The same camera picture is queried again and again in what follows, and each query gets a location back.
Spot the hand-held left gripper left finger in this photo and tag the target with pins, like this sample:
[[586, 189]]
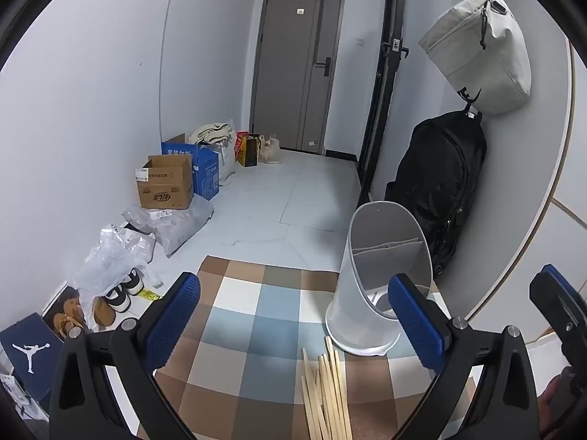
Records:
[[176, 321]]

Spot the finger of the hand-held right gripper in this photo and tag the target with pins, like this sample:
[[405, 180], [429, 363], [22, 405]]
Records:
[[557, 302]]

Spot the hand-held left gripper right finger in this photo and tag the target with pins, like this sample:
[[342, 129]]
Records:
[[415, 321]]

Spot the white plastic utensil holder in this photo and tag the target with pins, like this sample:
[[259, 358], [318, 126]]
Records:
[[353, 293]]

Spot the bundle of wooden chopsticks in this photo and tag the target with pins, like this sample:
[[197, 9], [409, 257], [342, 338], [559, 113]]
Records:
[[330, 398]]

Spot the yellow wrapper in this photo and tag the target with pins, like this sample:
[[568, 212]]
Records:
[[151, 294]]

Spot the white black sneaker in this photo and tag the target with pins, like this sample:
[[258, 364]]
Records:
[[134, 282], [117, 300]]

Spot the brown boot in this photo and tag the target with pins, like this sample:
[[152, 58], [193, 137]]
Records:
[[104, 312]]

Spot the checkered brown blue mat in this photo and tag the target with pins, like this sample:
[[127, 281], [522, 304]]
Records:
[[257, 330]]

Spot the white plastic mailer bag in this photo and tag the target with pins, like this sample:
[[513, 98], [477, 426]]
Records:
[[130, 243]]

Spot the crumpled clear plastic bag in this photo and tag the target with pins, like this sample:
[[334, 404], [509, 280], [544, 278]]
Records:
[[101, 270]]

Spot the grey plastic mailer bag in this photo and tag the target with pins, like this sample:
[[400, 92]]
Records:
[[183, 224]]

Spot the brown cardboard box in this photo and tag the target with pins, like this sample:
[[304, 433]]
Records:
[[165, 192]]

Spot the black backpack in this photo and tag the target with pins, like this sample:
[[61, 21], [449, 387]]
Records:
[[435, 183]]

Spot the blue cardboard box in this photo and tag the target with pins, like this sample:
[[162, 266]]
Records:
[[206, 174]]

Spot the blue shoebox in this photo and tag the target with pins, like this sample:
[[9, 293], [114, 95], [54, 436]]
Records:
[[27, 357]]

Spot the white paper sheets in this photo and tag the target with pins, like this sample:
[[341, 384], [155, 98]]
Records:
[[16, 394]]

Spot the black paper bag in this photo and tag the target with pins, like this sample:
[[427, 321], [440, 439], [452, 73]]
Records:
[[247, 153]]

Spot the beige folded cloth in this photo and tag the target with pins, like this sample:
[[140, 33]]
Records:
[[211, 134]]

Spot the red bag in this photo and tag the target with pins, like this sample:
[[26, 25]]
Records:
[[241, 140]]

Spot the beige plastic bag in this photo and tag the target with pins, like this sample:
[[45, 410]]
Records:
[[270, 151]]

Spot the beige canvas bag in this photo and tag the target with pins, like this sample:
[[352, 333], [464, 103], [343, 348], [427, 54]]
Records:
[[481, 55]]

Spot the grey door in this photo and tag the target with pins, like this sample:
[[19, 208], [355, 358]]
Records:
[[284, 78]]

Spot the black metal door frame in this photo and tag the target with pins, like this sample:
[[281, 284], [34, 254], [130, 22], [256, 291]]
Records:
[[380, 101]]

